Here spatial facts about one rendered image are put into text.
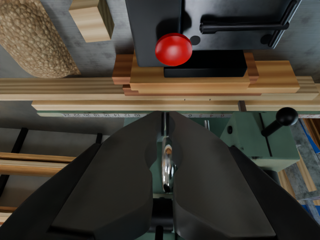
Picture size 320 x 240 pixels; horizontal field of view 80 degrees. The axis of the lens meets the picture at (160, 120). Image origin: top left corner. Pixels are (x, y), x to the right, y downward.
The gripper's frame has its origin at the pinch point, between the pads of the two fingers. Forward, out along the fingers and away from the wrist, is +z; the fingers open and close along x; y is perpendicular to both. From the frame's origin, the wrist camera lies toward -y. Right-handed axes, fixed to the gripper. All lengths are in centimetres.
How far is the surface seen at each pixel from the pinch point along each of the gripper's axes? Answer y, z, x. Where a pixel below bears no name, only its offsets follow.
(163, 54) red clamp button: -2.6, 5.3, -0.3
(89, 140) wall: 153, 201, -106
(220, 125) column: 21.5, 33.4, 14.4
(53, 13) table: -5.1, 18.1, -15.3
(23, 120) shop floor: 117, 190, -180
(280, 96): 7.5, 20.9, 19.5
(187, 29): -4.2, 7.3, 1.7
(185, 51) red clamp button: -2.8, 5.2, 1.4
